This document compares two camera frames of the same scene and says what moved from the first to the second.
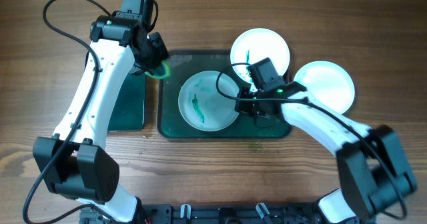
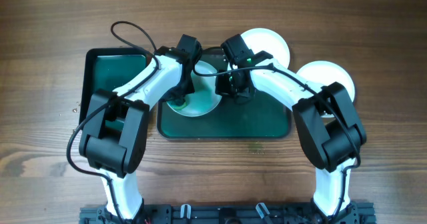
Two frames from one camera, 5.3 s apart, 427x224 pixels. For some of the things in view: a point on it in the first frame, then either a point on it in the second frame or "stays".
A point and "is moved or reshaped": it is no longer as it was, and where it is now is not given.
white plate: [328, 85] stays
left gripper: [155, 54] → [180, 95]
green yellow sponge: [161, 71] is moved or reshaped
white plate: [257, 44] stays
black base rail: [215, 213] stays
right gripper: [248, 106] → [234, 89]
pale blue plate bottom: [201, 105] is moved or reshaped
